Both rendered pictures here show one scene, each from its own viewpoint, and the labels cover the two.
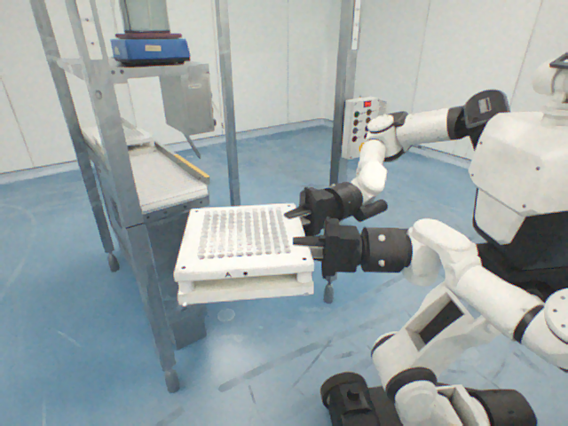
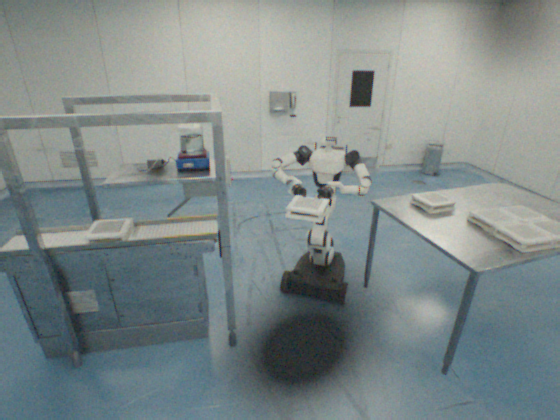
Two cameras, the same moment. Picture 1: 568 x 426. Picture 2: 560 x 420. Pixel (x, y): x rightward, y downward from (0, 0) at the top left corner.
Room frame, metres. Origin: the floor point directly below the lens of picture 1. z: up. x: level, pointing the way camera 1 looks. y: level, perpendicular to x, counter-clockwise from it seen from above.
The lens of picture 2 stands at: (-0.14, 2.05, 1.98)
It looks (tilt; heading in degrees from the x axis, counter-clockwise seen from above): 25 degrees down; 296
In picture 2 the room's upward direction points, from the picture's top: straight up
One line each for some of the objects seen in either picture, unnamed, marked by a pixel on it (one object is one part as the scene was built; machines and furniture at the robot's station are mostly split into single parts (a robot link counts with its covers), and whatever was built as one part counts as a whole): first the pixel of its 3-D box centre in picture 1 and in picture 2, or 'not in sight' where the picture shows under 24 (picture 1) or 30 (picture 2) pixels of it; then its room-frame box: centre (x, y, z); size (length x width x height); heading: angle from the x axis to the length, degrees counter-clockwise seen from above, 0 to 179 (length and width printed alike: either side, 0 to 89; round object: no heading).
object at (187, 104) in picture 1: (185, 100); (199, 180); (1.28, 0.36, 1.22); 0.22 x 0.11 x 0.20; 37
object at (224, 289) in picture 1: (245, 256); (307, 211); (0.60, 0.08, 1.02); 0.24 x 0.24 x 0.02; 7
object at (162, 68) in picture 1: (126, 67); (164, 173); (1.36, 0.59, 1.33); 0.62 x 0.38 x 0.04; 37
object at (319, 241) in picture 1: (308, 240); not in sight; (0.55, -0.04, 1.08); 0.06 x 0.03 x 0.02; 89
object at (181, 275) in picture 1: (244, 236); (308, 204); (0.60, 0.08, 1.06); 0.25 x 0.24 x 0.02; 7
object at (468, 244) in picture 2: not in sight; (491, 216); (-0.62, -0.77, 0.87); 1.50 x 1.10 x 0.04; 45
